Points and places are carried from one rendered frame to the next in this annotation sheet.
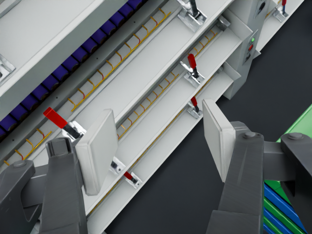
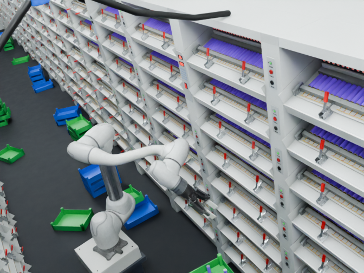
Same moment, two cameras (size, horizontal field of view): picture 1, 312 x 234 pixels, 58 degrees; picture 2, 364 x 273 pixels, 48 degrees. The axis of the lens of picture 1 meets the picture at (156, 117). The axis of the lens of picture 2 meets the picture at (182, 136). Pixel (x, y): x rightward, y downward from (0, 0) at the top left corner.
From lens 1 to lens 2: 215 cm
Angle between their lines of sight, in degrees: 64
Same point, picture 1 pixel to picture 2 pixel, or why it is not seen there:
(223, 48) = not seen: outside the picture
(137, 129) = (249, 249)
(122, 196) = (237, 259)
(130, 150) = (243, 247)
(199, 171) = not seen: outside the picture
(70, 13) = (238, 203)
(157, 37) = (259, 236)
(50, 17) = (237, 200)
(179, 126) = not seen: outside the picture
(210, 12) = (267, 251)
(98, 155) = (208, 202)
